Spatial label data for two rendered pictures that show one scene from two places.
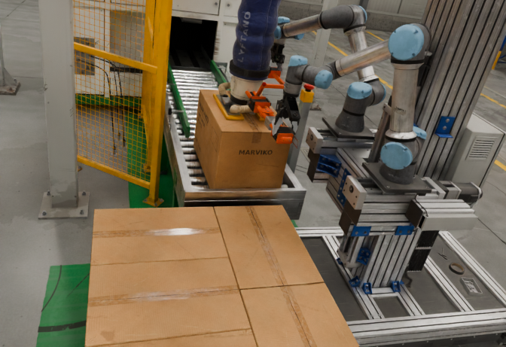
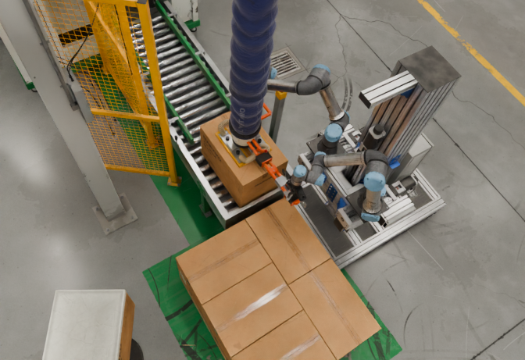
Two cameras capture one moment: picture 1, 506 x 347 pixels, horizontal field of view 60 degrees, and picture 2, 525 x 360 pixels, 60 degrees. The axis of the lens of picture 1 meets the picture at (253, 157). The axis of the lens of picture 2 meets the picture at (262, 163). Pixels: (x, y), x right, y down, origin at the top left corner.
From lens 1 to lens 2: 2.12 m
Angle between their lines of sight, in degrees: 35
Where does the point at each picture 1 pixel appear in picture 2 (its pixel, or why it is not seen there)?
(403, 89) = (373, 196)
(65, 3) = (83, 130)
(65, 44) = (91, 148)
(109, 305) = (227, 328)
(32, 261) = (128, 273)
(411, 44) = (378, 187)
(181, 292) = (258, 301)
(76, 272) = (161, 270)
